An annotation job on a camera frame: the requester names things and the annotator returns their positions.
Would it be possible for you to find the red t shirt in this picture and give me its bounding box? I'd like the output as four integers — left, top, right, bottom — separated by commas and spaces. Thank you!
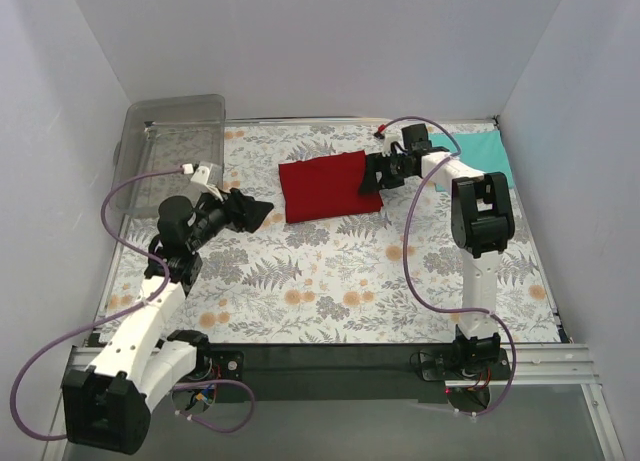
279, 151, 383, 224

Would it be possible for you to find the clear plastic bin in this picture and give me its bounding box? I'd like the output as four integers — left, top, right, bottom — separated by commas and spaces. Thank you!
109, 94, 226, 218

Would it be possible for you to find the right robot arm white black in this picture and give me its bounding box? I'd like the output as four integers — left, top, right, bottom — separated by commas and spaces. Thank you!
359, 118, 515, 379

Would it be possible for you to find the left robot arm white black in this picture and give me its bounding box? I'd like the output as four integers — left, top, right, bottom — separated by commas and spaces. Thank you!
62, 189, 274, 455

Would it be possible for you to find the folded teal t shirt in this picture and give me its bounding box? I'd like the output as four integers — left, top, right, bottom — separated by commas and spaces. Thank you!
453, 130, 515, 189

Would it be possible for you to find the floral table mat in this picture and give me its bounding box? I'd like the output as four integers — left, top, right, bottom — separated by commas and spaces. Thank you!
100, 122, 560, 343

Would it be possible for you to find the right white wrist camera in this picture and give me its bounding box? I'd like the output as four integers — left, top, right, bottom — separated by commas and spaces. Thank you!
374, 125, 406, 157

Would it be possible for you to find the aluminium frame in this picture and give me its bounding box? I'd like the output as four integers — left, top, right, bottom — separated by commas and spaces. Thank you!
42, 343, 626, 461

